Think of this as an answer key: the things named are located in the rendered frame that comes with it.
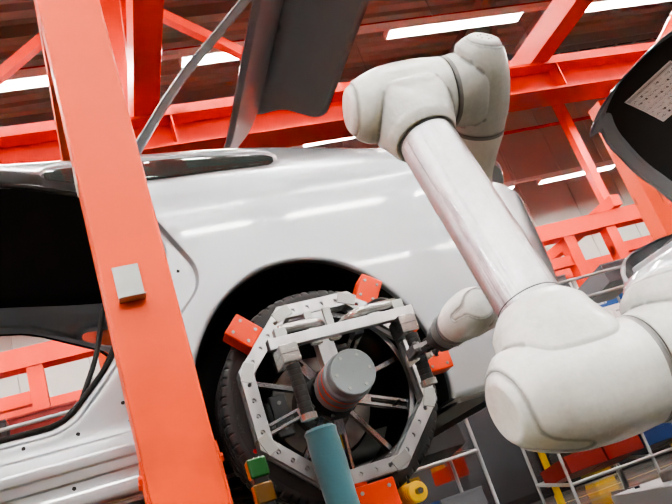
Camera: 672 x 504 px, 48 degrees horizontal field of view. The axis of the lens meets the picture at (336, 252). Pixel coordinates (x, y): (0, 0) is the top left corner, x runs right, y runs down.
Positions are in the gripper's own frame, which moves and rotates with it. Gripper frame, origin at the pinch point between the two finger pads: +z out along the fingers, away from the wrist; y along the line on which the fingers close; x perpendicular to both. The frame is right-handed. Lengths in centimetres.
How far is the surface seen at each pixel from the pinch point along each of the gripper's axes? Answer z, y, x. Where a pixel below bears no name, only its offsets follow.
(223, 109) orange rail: 232, 34, 237
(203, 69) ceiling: 784, 177, 677
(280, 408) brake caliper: 43, -30, 4
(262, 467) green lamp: -32, -54, -19
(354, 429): 46.2, -8.9, -7.9
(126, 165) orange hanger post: -16, -64, 62
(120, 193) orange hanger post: -16, -67, 55
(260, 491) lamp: -32, -56, -23
